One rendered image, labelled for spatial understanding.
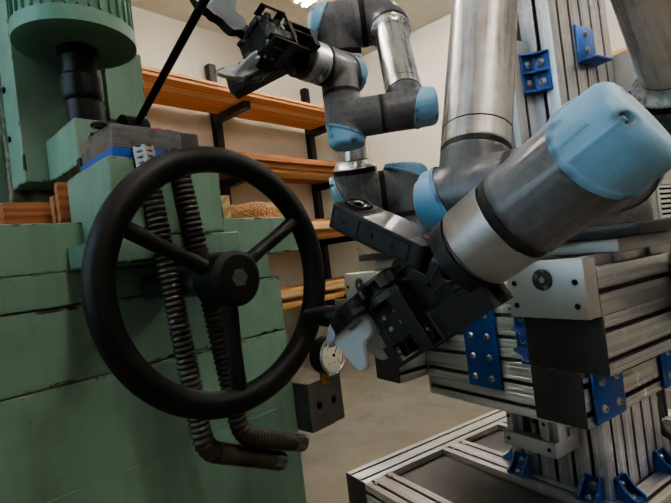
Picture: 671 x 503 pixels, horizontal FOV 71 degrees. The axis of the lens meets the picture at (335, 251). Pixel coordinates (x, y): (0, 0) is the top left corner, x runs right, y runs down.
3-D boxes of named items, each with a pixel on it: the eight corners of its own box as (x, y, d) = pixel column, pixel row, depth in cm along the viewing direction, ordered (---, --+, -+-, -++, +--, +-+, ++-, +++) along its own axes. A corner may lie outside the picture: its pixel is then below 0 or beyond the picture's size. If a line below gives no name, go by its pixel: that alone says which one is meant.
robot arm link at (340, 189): (389, 217, 123) (362, -12, 110) (333, 224, 124) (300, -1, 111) (387, 210, 134) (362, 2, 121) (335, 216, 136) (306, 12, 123)
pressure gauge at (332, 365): (324, 391, 75) (318, 340, 75) (308, 388, 77) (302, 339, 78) (350, 380, 79) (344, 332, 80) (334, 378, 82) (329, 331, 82)
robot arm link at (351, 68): (373, 91, 94) (368, 50, 95) (335, 80, 87) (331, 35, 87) (344, 104, 100) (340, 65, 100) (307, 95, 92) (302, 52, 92)
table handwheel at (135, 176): (25, 378, 35) (171, 81, 46) (-28, 361, 48) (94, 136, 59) (299, 448, 53) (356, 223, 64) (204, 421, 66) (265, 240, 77)
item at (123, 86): (110, 119, 94) (101, 45, 95) (93, 131, 101) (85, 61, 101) (150, 124, 101) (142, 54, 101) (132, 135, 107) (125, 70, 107)
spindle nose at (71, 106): (71, 117, 70) (62, 38, 71) (58, 128, 74) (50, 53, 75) (113, 122, 75) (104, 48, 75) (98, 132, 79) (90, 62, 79)
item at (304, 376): (314, 434, 76) (308, 384, 76) (267, 422, 84) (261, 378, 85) (348, 417, 82) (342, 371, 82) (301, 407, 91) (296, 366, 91)
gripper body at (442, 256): (388, 374, 43) (486, 311, 35) (341, 295, 46) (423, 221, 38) (433, 349, 49) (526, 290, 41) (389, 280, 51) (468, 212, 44)
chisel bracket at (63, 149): (79, 174, 68) (73, 116, 69) (50, 192, 78) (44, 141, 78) (130, 176, 74) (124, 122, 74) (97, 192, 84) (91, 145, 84)
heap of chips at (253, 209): (258, 218, 78) (255, 195, 78) (212, 229, 87) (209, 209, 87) (298, 217, 84) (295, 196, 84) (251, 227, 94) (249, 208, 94)
